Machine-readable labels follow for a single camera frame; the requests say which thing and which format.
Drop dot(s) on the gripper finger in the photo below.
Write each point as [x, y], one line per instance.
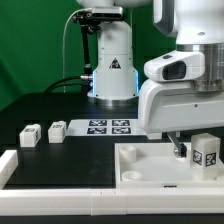
[180, 149]

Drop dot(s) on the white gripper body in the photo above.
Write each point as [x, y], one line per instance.
[175, 106]

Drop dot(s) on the white square tabletop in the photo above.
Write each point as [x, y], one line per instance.
[154, 165]

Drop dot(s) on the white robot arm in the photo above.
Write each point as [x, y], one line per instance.
[197, 25]

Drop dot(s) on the white sheet with markers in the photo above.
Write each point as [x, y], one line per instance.
[104, 127]

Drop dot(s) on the white U-shaped fence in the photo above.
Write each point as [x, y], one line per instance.
[113, 201]

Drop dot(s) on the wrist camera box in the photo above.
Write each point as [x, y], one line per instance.
[176, 66]

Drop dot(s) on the black camera stand pole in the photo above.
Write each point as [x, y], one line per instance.
[86, 46]

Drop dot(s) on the black camera on stand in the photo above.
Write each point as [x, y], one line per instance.
[106, 13]

